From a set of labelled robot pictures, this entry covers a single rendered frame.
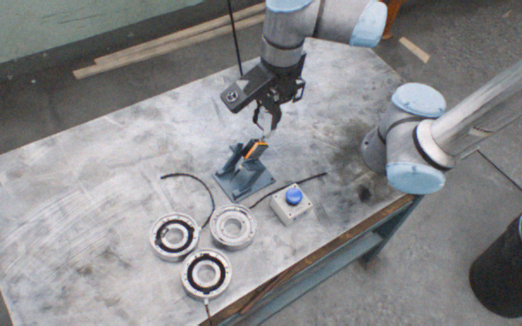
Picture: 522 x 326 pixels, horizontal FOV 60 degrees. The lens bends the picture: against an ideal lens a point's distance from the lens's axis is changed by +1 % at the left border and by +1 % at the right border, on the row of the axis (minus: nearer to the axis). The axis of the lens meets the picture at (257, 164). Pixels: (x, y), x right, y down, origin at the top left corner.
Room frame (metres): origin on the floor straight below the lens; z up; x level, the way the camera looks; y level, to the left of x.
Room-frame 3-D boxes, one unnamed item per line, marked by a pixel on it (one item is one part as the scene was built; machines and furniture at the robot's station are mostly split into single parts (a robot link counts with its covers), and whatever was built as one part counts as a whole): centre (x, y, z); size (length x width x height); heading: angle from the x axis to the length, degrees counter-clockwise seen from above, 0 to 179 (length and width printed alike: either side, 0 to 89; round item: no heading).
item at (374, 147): (0.77, -0.34, 0.85); 0.15 x 0.15 x 0.10
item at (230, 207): (0.46, 0.03, 0.82); 0.10 x 0.10 x 0.04
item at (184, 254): (0.41, 0.15, 0.82); 0.10 x 0.10 x 0.04
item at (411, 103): (0.76, -0.34, 0.97); 0.13 x 0.12 x 0.14; 179
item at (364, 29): (0.66, -0.11, 1.28); 0.11 x 0.11 x 0.08; 89
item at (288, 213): (0.55, -0.10, 0.82); 0.08 x 0.07 x 0.05; 133
